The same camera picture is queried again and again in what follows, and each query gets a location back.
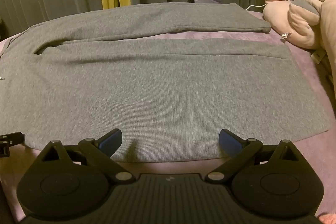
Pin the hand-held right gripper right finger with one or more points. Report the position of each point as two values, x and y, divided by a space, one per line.
229 141

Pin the grey pants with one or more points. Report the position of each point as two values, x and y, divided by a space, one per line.
157 87

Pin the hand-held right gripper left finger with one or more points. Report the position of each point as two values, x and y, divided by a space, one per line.
111 141

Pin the pink fuzzy clothing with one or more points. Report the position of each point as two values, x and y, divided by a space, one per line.
328 219

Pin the pink fleece blanket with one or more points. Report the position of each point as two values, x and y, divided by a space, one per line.
309 77

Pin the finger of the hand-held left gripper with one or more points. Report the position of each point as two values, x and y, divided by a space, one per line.
11 138

